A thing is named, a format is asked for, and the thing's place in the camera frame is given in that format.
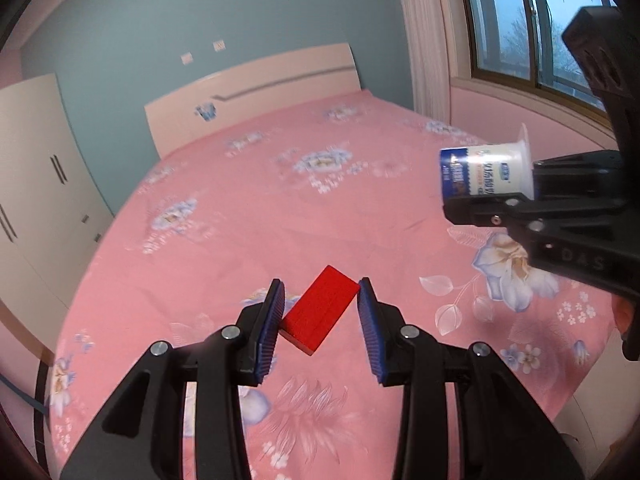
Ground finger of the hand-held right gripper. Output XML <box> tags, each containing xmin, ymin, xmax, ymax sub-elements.
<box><xmin>532</xmin><ymin>150</ymin><xmax>626</xmax><ymax>201</ymax></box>
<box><xmin>444</xmin><ymin>195</ymin><xmax>551</xmax><ymax>241</ymax></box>

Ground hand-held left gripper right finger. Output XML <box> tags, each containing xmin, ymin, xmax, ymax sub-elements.
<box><xmin>356</xmin><ymin>276</ymin><xmax>586</xmax><ymax>480</ymax></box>

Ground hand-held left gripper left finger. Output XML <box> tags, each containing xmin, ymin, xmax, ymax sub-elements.
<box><xmin>60</xmin><ymin>277</ymin><xmax>286</xmax><ymax>480</ymax></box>

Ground white and blue yogurt cup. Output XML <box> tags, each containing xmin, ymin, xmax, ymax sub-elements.
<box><xmin>438</xmin><ymin>122</ymin><xmax>536</xmax><ymax>208</ymax></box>

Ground red block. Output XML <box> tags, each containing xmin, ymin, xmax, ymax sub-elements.
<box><xmin>279</xmin><ymin>265</ymin><xmax>361</xmax><ymax>357</ymax></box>

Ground person's right hand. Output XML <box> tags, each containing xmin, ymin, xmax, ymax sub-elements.
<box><xmin>613</xmin><ymin>295</ymin><xmax>634</xmax><ymax>334</ymax></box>

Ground pink floral blanket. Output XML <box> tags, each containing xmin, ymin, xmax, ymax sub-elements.
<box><xmin>47</xmin><ymin>87</ymin><xmax>621</xmax><ymax>480</ymax></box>

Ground window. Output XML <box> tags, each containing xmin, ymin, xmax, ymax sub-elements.
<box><xmin>457</xmin><ymin>0</ymin><xmax>640</xmax><ymax>111</ymax></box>

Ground white curtain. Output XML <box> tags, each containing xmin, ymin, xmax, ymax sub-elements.
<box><xmin>392</xmin><ymin>0</ymin><xmax>476</xmax><ymax>123</ymax></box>

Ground pale pink headboard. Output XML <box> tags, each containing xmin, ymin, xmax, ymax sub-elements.
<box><xmin>144</xmin><ymin>42</ymin><xmax>362</xmax><ymax>158</ymax></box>

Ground white wardrobe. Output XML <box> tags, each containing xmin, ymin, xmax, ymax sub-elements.
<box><xmin>0</xmin><ymin>72</ymin><xmax>117</xmax><ymax>356</ymax></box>

